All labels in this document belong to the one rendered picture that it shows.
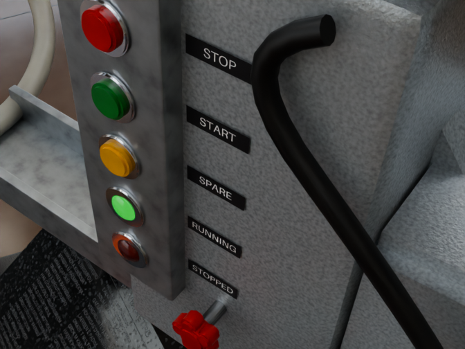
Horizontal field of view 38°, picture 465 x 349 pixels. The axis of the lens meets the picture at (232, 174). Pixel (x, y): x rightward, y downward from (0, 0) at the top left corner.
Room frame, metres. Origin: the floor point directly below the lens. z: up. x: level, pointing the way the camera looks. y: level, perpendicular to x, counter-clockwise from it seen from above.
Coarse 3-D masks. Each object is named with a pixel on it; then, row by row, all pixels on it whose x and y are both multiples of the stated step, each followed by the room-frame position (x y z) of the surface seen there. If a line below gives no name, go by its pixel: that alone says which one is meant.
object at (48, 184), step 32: (32, 96) 0.66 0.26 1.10; (32, 128) 0.65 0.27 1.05; (64, 128) 0.62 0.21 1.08; (0, 160) 0.59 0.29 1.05; (32, 160) 0.59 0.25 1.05; (64, 160) 0.60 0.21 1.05; (0, 192) 0.53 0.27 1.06; (32, 192) 0.50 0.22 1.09; (64, 192) 0.54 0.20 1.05; (64, 224) 0.47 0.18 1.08; (96, 256) 0.44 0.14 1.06
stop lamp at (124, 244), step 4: (120, 240) 0.32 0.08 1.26; (124, 240) 0.32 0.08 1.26; (120, 244) 0.32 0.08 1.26; (124, 244) 0.31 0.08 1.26; (128, 244) 0.31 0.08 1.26; (120, 248) 0.32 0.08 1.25; (124, 248) 0.31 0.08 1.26; (128, 248) 0.31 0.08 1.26; (132, 248) 0.31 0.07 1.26; (120, 252) 0.32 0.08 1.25; (124, 252) 0.31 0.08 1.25; (128, 252) 0.31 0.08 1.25; (132, 252) 0.31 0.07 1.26; (136, 252) 0.31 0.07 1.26; (124, 256) 0.31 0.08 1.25; (128, 256) 0.31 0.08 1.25; (132, 256) 0.31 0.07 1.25; (136, 256) 0.31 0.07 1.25; (132, 260) 0.31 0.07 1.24; (136, 260) 0.31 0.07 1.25
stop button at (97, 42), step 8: (96, 8) 0.32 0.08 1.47; (88, 16) 0.31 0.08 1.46; (96, 16) 0.31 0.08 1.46; (104, 16) 0.31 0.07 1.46; (88, 24) 0.31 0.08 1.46; (96, 24) 0.31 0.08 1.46; (104, 24) 0.31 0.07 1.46; (112, 24) 0.31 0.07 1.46; (88, 32) 0.31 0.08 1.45; (96, 32) 0.31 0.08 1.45; (104, 32) 0.31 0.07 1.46; (112, 32) 0.31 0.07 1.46; (96, 40) 0.31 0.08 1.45; (104, 40) 0.31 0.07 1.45; (112, 40) 0.31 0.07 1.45; (104, 48) 0.31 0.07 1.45; (112, 48) 0.31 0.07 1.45
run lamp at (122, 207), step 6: (114, 198) 0.32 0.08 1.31; (120, 198) 0.32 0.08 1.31; (114, 204) 0.32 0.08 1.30; (120, 204) 0.31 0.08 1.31; (126, 204) 0.31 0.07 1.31; (120, 210) 0.31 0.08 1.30; (126, 210) 0.31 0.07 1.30; (132, 210) 0.31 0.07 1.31; (120, 216) 0.31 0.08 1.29; (126, 216) 0.31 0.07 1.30; (132, 216) 0.31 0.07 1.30
